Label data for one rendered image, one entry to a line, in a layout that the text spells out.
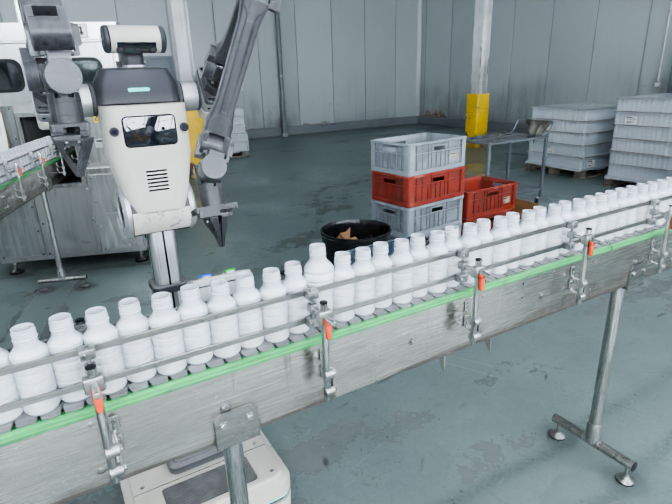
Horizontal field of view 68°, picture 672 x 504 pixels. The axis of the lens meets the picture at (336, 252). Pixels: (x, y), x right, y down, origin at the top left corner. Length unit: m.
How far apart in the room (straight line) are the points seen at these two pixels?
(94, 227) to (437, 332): 3.85
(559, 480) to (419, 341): 1.19
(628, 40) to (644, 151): 5.11
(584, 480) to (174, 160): 1.96
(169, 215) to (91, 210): 3.22
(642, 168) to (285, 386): 6.85
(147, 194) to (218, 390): 0.69
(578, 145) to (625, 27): 4.73
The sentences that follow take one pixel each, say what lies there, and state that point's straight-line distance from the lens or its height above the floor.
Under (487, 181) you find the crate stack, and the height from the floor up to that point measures 0.62.
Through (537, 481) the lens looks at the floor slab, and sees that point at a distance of 2.35.
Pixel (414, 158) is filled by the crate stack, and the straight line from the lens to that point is 3.49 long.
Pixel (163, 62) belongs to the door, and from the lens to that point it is 13.23.
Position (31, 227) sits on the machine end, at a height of 0.42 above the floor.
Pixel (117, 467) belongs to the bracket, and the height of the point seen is 0.90.
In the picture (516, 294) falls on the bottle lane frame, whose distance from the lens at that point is 1.56.
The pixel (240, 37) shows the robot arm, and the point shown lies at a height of 1.64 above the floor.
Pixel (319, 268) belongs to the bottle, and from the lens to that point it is 1.12.
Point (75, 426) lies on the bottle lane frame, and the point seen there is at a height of 0.97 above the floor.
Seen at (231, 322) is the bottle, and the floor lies 1.08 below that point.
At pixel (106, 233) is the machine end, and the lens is 4.82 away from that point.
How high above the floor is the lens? 1.56
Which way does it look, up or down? 20 degrees down
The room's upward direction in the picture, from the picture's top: 2 degrees counter-clockwise
